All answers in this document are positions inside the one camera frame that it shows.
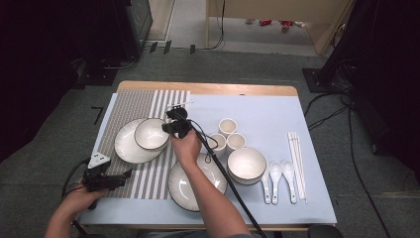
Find hanging black cable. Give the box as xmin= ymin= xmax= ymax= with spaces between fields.
xmin=214 ymin=0 xmax=229 ymax=52

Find black curtain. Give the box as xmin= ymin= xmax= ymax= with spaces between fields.
xmin=325 ymin=0 xmax=420 ymax=186
xmin=0 ymin=0 xmax=127 ymax=163

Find dark equipment box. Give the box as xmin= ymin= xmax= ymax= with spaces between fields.
xmin=112 ymin=0 xmax=155 ymax=60

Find black stand foot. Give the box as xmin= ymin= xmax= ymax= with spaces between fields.
xmin=77 ymin=58 xmax=140 ymax=87

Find black stool seat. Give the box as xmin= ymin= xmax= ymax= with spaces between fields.
xmin=307 ymin=224 xmax=345 ymax=238

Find person's left hand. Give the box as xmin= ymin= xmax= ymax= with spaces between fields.
xmin=63 ymin=188 xmax=109 ymax=213

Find white plate with dark rim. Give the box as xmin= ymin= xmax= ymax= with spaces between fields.
xmin=167 ymin=152 xmax=229 ymax=213
xmin=114 ymin=118 xmax=171 ymax=165

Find striped woven placemat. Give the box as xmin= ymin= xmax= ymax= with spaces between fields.
xmin=94 ymin=88 xmax=192 ymax=200

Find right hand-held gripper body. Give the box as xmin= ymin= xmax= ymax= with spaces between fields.
xmin=164 ymin=100 xmax=195 ymax=140

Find pale blue table sheet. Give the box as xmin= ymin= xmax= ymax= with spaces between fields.
xmin=76 ymin=92 xmax=338 ymax=226

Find left hand-held gripper black cable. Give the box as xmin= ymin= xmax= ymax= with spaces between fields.
xmin=60 ymin=158 xmax=92 ymax=199

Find long black floor cable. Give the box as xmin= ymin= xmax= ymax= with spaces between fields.
xmin=346 ymin=95 xmax=394 ymax=238

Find white bowl with dark rim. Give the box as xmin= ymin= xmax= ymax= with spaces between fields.
xmin=226 ymin=146 xmax=267 ymax=186
xmin=134 ymin=117 xmax=170 ymax=151
xmin=228 ymin=172 xmax=267 ymax=186

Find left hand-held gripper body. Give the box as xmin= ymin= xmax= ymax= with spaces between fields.
xmin=81 ymin=151 xmax=115 ymax=193

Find bundle of white chopsticks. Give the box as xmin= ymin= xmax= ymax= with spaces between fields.
xmin=286 ymin=131 xmax=309 ymax=204

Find white ceramic soup spoon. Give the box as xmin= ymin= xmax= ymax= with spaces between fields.
xmin=280 ymin=160 xmax=298 ymax=204
xmin=268 ymin=161 xmax=284 ymax=205
xmin=261 ymin=170 xmax=272 ymax=205

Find beige wooden cabinet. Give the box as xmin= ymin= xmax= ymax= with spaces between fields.
xmin=205 ymin=0 xmax=360 ymax=57

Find black metal stand base plate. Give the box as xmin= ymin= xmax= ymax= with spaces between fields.
xmin=301 ymin=67 xmax=353 ymax=94

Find cream ceramic cup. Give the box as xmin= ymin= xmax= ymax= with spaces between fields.
xmin=218 ymin=117 xmax=239 ymax=137
xmin=206 ymin=132 xmax=228 ymax=159
xmin=226 ymin=132 xmax=247 ymax=154

